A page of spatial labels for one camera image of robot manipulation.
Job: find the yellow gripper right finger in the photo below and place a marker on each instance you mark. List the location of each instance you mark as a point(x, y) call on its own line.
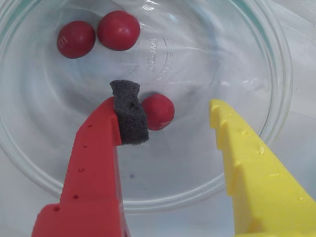
point(259, 187)

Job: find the white tablecloth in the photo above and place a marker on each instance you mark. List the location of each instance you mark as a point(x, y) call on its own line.
point(303, 172)

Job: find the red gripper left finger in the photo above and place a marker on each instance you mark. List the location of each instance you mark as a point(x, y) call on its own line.
point(93, 177)

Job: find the red ball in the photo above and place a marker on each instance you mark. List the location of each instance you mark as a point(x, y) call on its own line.
point(76, 39)
point(118, 30)
point(160, 111)

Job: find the clear glass bowl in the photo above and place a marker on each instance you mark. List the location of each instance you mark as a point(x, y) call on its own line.
point(185, 74)

